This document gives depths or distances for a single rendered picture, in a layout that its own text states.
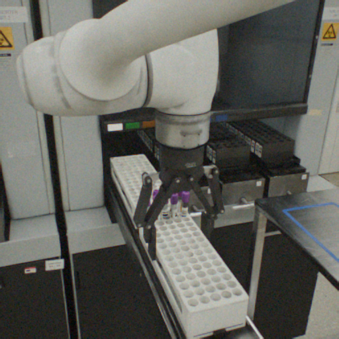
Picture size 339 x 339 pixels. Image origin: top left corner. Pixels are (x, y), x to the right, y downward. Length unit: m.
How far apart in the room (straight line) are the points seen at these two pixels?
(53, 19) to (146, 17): 0.58
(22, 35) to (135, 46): 0.57
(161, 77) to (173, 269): 0.32
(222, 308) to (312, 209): 0.46
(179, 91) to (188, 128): 0.07
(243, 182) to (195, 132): 0.53
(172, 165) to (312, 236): 0.39
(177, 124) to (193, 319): 0.29
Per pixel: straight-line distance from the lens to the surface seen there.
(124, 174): 1.02
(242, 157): 1.18
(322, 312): 1.98
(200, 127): 0.61
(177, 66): 0.56
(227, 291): 0.65
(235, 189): 1.12
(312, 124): 1.30
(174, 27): 0.39
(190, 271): 0.68
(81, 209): 1.11
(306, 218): 0.97
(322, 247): 0.88
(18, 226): 1.09
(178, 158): 0.63
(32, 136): 1.01
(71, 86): 0.50
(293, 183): 1.22
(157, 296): 0.72
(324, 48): 1.25
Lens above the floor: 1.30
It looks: 25 degrees down
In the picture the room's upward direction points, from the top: 1 degrees clockwise
